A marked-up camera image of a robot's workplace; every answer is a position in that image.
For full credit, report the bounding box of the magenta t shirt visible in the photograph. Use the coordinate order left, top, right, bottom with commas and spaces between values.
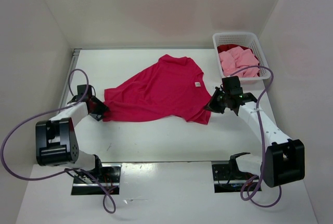
103, 55, 211, 125

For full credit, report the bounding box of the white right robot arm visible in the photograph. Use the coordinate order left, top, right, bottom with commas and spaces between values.
204, 87, 305, 188

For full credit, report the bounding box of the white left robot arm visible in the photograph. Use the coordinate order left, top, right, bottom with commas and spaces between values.
35, 95, 109, 177

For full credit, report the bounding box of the light pink t shirt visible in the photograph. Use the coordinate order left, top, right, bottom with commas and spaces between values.
218, 46, 260, 78

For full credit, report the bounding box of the dark red t shirt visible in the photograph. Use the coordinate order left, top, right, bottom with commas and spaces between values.
216, 43, 261, 77

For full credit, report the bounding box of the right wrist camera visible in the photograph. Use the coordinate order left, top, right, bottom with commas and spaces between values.
222, 76, 243, 95

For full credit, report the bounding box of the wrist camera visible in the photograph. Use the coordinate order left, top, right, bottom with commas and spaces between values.
222, 76, 243, 95
76, 84, 95, 100

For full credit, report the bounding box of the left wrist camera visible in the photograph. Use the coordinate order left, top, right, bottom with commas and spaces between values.
76, 84, 95, 100

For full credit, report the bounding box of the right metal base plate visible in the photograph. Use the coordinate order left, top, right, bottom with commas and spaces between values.
211, 161, 253, 193

